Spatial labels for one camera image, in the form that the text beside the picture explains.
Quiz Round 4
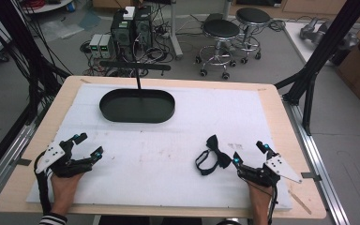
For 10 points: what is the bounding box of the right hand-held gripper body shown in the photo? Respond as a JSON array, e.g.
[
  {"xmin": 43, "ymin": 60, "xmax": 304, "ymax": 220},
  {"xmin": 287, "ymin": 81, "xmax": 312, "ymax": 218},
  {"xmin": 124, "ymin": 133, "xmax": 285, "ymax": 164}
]
[{"xmin": 237, "ymin": 153, "xmax": 304, "ymax": 188}]

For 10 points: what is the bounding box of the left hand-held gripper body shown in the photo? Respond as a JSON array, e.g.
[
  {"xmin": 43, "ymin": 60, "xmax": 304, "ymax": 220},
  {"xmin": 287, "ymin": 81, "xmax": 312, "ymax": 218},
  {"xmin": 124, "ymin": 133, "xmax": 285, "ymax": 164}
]
[{"xmin": 35, "ymin": 139, "xmax": 95, "ymax": 179}]

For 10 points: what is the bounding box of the black bow tie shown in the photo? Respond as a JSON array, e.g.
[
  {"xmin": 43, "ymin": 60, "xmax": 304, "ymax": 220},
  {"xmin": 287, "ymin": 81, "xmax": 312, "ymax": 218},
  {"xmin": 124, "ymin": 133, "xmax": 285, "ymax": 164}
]
[{"xmin": 195, "ymin": 134, "xmax": 233, "ymax": 176}]

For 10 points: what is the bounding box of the person's left hand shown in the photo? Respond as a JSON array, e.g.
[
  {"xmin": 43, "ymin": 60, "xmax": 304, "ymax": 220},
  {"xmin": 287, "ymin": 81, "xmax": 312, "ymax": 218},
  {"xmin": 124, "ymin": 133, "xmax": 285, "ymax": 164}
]
[{"xmin": 50, "ymin": 172, "xmax": 84, "ymax": 217}]

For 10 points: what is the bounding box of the person's right hand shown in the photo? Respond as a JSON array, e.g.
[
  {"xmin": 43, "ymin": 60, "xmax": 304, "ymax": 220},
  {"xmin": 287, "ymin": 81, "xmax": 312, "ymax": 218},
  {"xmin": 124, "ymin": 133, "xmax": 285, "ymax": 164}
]
[{"xmin": 247, "ymin": 182, "xmax": 275, "ymax": 218}]

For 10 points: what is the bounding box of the thin wooden stick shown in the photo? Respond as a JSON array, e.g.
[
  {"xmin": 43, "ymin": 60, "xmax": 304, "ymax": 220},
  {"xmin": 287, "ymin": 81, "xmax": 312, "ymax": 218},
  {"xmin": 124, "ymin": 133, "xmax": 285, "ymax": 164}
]
[{"xmin": 288, "ymin": 189, "xmax": 313, "ymax": 216}]

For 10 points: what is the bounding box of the white foam mat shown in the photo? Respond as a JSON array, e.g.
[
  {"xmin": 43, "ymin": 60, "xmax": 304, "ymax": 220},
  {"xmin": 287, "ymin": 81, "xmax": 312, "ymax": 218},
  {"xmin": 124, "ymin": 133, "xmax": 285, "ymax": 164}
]
[{"xmin": 26, "ymin": 82, "xmax": 293, "ymax": 211}]

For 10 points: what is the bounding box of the black stand with oval tray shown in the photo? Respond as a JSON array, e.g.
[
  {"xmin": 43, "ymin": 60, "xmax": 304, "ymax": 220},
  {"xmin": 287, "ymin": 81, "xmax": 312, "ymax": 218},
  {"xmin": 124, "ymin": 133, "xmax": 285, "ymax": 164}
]
[{"xmin": 98, "ymin": 60, "xmax": 176, "ymax": 124}]

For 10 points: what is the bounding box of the grey power supply unit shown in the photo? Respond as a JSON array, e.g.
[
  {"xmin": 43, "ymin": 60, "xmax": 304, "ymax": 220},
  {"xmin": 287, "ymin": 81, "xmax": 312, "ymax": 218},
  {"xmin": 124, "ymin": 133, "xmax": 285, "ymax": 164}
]
[
  {"xmin": 89, "ymin": 33, "xmax": 103, "ymax": 59},
  {"xmin": 99, "ymin": 34, "xmax": 115, "ymax": 59}
]

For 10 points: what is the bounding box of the black computer tower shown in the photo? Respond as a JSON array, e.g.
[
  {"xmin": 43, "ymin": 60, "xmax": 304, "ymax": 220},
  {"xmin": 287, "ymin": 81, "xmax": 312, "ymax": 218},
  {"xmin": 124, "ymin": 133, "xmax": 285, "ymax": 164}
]
[
  {"xmin": 110, "ymin": 10, "xmax": 136, "ymax": 62},
  {"xmin": 133, "ymin": 5, "xmax": 154, "ymax": 52}
]

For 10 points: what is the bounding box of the black round stool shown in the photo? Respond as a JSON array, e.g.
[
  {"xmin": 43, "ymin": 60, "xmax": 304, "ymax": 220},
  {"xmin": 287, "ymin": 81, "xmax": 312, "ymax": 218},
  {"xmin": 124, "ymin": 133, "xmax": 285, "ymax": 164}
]
[
  {"xmin": 231, "ymin": 7, "xmax": 272, "ymax": 66},
  {"xmin": 195, "ymin": 19, "xmax": 242, "ymax": 81}
]

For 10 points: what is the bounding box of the grey machine part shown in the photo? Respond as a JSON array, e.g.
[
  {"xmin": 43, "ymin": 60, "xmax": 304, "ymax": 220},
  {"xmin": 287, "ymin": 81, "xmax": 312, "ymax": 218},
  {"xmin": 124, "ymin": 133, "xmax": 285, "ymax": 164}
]
[{"xmin": 299, "ymin": 16, "xmax": 359, "ymax": 52}]

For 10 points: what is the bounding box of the white box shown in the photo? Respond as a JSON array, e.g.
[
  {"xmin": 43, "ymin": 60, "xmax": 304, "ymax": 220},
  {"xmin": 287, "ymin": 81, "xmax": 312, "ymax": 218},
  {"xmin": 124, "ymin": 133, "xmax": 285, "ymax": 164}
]
[{"xmin": 122, "ymin": 6, "xmax": 136, "ymax": 22}]

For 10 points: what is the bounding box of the white round table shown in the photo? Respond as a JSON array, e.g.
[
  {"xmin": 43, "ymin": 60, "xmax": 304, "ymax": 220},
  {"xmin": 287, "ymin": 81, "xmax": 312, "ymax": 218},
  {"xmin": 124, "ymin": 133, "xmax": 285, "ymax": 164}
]
[{"xmin": 21, "ymin": 0, "xmax": 77, "ymax": 15}]

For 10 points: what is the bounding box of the grey table leg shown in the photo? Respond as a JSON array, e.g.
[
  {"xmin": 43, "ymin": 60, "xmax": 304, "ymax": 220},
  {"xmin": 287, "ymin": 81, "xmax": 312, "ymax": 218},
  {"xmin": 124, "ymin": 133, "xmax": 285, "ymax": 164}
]
[{"xmin": 168, "ymin": 0, "xmax": 185, "ymax": 61}]

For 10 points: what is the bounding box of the left hand-held gripper black cable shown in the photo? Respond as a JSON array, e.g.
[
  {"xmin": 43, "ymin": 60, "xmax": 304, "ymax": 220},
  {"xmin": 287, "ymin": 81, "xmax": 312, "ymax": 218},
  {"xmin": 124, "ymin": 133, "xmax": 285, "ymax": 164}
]
[{"xmin": 33, "ymin": 151, "xmax": 53, "ymax": 217}]

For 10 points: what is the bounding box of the hand-held gripper black cable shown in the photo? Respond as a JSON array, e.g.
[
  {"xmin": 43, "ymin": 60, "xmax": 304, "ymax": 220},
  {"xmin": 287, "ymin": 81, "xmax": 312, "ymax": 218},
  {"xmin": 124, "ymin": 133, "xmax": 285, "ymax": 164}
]
[
  {"xmin": 266, "ymin": 185, "xmax": 279, "ymax": 225},
  {"xmin": 33, "ymin": 151, "xmax": 53, "ymax": 217}
]

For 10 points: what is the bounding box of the right hand-held gripper black cable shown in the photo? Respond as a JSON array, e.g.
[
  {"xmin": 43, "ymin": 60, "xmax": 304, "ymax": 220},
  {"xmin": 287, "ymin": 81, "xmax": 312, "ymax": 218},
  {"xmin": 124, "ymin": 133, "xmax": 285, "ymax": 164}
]
[{"xmin": 266, "ymin": 185, "xmax": 279, "ymax": 225}]

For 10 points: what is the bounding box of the aluminium rail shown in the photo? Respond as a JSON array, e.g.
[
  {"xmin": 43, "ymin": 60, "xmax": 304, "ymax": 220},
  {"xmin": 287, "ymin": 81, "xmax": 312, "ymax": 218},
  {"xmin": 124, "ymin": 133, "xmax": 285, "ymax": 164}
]
[
  {"xmin": 281, "ymin": 96, "xmax": 352, "ymax": 225},
  {"xmin": 0, "ymin": 104, "xmax": 50, "ymax": 214}
]

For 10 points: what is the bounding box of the black metal frame stand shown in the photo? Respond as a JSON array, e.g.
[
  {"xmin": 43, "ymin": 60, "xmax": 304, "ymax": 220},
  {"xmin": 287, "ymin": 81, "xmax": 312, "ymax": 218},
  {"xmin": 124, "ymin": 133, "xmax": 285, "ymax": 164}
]
[
  {"xmin": 274, "ymin": 0, "xmax": 360, "ymax": 136},
  {"xmin": 0, "ymin": 0, "xmax": 71, "ymax": 186}
]

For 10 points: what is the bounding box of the tangle of floor cables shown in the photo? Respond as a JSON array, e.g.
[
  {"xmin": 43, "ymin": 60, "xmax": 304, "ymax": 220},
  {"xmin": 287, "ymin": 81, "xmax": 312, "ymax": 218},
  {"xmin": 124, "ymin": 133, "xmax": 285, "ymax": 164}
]
[{"xmin": 79, "ymin": 6, "xmax": 201, "ymax": 79}]

